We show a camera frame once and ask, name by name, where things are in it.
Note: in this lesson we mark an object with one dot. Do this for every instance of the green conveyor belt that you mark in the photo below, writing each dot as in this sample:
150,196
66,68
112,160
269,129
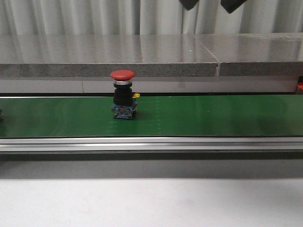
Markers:
226,115

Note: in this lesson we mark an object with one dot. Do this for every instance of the grey stone counter slab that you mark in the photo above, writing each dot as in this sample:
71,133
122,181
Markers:
96,56

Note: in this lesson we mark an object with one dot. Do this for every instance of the red object at edge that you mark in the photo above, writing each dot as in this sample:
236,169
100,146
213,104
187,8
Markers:
299,90

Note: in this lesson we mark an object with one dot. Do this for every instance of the white cabinet front panel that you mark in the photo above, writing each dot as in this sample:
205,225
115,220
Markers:
238,84

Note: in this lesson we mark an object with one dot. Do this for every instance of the grey pleated curtain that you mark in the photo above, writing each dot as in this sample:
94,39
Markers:
147,17

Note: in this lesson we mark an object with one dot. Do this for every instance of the dark gripper finger tip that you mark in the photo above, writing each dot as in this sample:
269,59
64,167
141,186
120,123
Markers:
188,4
231,5

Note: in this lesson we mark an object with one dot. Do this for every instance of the aluminium conveyor side rail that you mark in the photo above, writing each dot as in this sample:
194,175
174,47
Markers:
148,145

